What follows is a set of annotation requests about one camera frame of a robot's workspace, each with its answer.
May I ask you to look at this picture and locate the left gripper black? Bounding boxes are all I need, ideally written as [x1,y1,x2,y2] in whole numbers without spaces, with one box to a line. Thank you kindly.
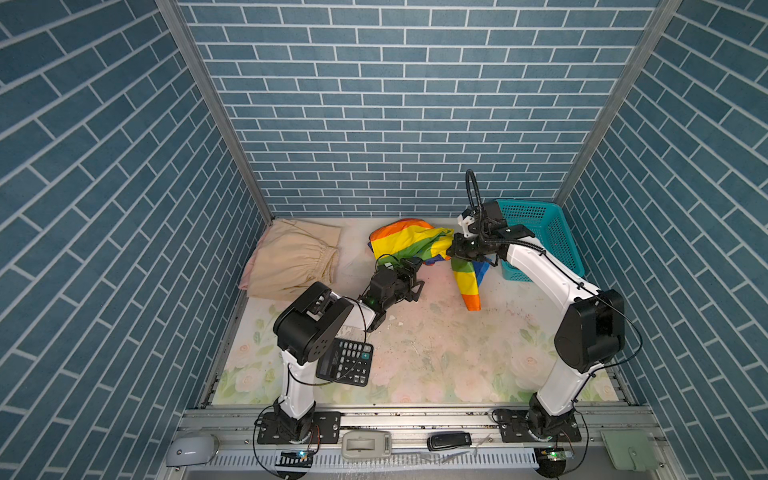
[379,256,425,313]

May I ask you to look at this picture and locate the aluminium front rail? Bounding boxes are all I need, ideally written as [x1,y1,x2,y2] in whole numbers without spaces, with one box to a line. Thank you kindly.
[177,402,665,447]

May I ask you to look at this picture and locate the multicolour cloth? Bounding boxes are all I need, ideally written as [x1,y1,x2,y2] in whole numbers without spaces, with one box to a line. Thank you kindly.
[368,219,490,311]

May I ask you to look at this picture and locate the white slotted cable duct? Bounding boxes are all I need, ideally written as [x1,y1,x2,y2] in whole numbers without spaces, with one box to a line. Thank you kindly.
[202,447,539,473]

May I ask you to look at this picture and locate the teal plastic basket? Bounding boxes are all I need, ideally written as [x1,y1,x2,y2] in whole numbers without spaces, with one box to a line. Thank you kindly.
[497,199,585,277]

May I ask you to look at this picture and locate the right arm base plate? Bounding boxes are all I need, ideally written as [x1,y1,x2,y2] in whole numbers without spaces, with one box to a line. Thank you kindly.
[490,408,582,443]

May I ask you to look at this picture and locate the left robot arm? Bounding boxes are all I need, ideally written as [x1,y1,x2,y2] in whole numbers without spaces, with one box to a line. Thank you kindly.
[273,254,424,443]

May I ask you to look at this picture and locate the pink shorts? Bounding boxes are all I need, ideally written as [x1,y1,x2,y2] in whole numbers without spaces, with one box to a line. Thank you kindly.
[238,251,257,291]

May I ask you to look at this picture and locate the right circuit board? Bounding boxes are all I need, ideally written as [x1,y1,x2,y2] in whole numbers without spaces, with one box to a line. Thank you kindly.
[535,447,573,464]

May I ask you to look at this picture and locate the green leather wallet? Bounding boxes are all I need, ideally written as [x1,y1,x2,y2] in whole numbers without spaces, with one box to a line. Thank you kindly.
[601,430,660,472]

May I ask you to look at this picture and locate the grey computer mouse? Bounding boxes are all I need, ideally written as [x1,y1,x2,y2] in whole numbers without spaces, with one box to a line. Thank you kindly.
[165,433,220,468]

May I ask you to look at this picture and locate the beige shorts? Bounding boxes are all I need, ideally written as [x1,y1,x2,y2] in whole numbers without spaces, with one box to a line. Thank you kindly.
[245,219,342,301]

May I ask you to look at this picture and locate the circuit board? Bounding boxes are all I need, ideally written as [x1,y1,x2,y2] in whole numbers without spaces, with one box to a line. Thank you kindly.
[535,447,573,464]
[275,451,314,470]

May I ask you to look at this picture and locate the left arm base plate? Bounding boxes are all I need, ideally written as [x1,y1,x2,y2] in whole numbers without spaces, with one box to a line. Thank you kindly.
[256,409,341,445]

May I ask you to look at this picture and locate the black car key fob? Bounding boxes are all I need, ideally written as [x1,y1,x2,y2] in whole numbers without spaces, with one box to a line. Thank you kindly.
[427,431,472,452]

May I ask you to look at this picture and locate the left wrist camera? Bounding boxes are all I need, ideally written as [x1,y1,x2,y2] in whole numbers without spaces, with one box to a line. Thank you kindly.
[366,267,398,303]

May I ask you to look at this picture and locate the beige plastic holder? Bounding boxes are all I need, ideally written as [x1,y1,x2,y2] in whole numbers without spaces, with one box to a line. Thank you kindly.
[341,430,392,462]

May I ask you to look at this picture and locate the left circuit board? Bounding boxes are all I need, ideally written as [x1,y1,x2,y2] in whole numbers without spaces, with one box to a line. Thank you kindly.
[275,451,314,470]

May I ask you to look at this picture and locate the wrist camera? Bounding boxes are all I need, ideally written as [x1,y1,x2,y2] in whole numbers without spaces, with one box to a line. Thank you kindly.
[458,201,508,238]
[366,267,398,303]

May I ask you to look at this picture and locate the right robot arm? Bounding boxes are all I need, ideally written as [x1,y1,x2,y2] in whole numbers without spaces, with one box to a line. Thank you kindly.
[448,212,625,441]

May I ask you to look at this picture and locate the black desk calculator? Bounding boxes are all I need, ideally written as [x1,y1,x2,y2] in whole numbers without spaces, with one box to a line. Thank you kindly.
[316,338,374,387]

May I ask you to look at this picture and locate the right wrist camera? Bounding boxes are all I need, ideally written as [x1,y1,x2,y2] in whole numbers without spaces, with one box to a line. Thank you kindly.
[458,201,508,238]

